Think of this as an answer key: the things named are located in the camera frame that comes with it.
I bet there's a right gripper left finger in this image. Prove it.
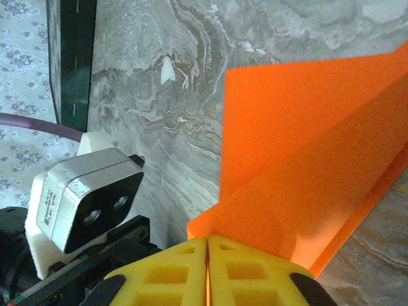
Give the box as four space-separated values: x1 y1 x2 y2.
84 238 208 306

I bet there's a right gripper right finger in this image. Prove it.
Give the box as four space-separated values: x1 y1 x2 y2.
207 234 339 306

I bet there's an orange cloth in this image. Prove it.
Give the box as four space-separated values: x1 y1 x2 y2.
186 41 408 280

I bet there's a black grey checkerboard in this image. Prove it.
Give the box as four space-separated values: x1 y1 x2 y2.
46 0 98 134

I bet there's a white and black camera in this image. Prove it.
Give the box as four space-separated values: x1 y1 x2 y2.
24 131 119 279

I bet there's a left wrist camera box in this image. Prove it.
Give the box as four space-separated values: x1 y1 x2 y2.
34 147 145 255

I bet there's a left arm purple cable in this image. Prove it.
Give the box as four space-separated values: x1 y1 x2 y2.
0 112 84 143

